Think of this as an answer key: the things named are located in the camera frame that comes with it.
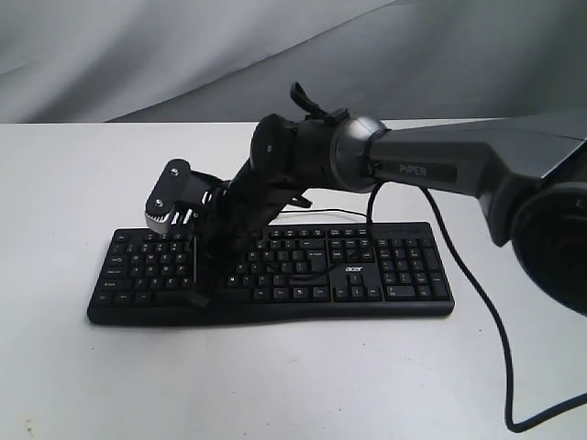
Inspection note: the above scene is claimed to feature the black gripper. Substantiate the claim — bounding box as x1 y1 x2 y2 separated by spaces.
189 174 298 308

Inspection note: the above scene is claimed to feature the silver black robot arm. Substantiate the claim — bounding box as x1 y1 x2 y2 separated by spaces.
194 84 586 314

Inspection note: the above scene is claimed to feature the black Acer keyboard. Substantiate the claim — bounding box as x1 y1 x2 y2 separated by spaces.
87 222 454 327

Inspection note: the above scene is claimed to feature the white backdrop cloth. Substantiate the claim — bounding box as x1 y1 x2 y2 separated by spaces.
1 1 586 123

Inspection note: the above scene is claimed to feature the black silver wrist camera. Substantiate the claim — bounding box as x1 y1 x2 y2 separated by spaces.
145 159 227 235

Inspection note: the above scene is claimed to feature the black keyboard cable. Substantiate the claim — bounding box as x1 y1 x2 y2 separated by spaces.
274 206 374 230

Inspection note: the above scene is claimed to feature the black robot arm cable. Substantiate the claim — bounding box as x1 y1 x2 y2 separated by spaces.
366 181 587 434

